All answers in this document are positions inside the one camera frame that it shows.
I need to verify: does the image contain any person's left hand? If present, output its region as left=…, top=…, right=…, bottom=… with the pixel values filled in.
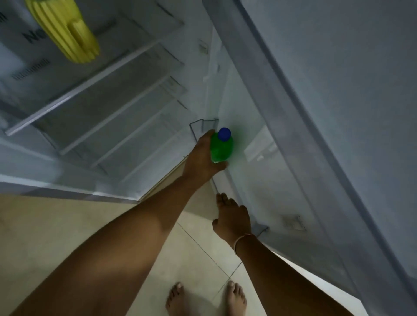
left=181, top=129, right=228, bottom=189

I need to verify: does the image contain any person's right hand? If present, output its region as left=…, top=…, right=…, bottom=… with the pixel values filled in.
left=212, top=193, right=252, bottom=243

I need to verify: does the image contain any green bottle with blue cap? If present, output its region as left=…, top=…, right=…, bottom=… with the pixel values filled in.
left=209, top=127, right=234, bottom=164

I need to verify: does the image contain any person's left forearm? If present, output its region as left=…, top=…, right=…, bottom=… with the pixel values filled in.
left=10, top=174, right=204, bottom=316

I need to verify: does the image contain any person's right forearm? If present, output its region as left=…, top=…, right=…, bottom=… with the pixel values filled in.
left=235, top=234, right=356, bottom=316

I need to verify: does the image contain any thin wrist thread band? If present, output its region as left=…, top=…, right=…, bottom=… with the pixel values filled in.
left=234, top=233, right=256, bottom=255

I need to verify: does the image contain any clear refrigerator door bin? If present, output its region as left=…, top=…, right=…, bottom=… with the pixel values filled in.
left=190, top=118, right=307, bottom=236

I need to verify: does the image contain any person's right foot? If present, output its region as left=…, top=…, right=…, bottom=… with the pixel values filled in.
left=225, top=280, right=248, bottom=316

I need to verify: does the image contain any person's foot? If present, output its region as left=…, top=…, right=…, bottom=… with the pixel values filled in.
left=225, top=280, right=248, bottom=316
left=166, top=282, right=187, bottom=316

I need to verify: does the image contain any person's left foot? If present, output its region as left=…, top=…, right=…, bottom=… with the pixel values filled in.
left=166, top=282, right=187, bottom=316

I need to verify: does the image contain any glass refrigerator shelf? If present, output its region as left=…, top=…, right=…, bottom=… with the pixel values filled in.
left=91, top=104, right=196, bottom=168
left=59, top=76, right=188, bottom=156

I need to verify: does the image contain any grey refrigerator door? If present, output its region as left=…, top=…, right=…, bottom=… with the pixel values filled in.
left=202, top=0, right=417, bottom=316

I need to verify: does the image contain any glass shelf with white trim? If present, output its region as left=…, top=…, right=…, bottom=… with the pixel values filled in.
left=5, top=20, right=184, bottom=137

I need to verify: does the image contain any white refrigerator cabinet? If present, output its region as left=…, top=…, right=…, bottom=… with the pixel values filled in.
left=0, top=0, right=228, bottom=205

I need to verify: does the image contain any yellow ribbed plastic tray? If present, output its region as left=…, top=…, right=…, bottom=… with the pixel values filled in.
left=25, top=0, right=101, bottom=64

